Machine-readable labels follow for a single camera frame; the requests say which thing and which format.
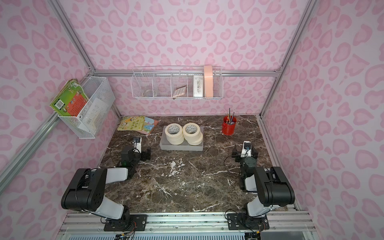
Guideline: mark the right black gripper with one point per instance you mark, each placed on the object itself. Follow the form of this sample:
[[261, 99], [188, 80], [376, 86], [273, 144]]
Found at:
[[237, 152]]

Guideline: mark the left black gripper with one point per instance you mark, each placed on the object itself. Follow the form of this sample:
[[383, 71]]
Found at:
[[145, 153]]

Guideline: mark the beige masking tape roll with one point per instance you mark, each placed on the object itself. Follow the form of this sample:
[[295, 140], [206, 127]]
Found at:
[[191, 130], [174, 130], [193, 138], [196, 141], [176, 141], [175, 138]]

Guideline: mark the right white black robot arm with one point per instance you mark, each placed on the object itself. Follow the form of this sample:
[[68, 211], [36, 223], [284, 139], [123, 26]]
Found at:
[[271, 186]]

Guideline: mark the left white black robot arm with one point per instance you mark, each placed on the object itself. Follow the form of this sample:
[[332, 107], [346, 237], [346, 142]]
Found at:
[[86, 191]]

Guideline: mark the grey storage tray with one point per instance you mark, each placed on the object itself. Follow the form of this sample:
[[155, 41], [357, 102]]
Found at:
[[166, 146]]

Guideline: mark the clear tape roll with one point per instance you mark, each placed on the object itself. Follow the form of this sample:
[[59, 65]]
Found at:
[[148, 92]]

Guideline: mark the white patterned box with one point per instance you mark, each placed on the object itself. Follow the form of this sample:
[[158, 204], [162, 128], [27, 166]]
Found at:
[[198, 86]]

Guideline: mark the red pen cup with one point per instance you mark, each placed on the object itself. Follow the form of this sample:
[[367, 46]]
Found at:
[[228, 125]]

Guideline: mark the colourful children's book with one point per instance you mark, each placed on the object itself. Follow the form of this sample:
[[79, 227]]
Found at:
[[141, 124]]

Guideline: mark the white paper sheet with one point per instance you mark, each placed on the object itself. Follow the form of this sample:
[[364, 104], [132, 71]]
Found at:
[[92, 119]]

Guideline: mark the small pink calculator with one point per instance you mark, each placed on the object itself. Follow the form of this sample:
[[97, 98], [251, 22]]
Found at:
[[179, 92]]

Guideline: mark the pink rectangular case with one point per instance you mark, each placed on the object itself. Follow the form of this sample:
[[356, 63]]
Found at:
[[208, 81]]

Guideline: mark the green red book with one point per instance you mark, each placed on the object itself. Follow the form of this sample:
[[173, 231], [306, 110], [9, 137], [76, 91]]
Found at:
[[70, 100]]

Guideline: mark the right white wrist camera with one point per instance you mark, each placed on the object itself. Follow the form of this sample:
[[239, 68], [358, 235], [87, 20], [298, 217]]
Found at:
[[246, 150]]

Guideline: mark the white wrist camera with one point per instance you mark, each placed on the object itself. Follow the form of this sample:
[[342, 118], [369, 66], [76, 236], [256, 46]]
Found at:
[[246, 150], [137, 144]]

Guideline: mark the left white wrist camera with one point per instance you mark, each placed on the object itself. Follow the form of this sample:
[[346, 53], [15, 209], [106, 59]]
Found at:
[[137, 144]]

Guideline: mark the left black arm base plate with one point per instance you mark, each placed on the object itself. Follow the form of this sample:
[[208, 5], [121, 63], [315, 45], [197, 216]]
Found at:
[[134, 223]]

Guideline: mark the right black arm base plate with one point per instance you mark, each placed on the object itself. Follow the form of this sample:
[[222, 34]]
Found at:
[[238, 221]]

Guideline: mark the white mesh wall basket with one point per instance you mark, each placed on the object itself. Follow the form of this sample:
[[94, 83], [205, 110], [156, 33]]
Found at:
[[95, 87]]

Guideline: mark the white wire wall shelf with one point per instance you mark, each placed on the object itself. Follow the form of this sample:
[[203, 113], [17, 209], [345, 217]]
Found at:
[[165, 81]]

